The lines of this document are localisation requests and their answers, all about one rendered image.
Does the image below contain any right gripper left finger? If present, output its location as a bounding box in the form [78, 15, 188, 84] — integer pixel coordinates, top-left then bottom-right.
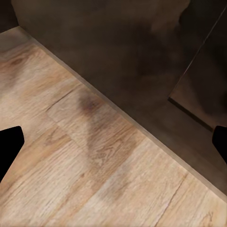
[0, 126, 25, 182]

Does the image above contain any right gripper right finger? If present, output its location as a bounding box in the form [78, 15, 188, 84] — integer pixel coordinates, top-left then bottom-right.
[212, 126, 227, 164]

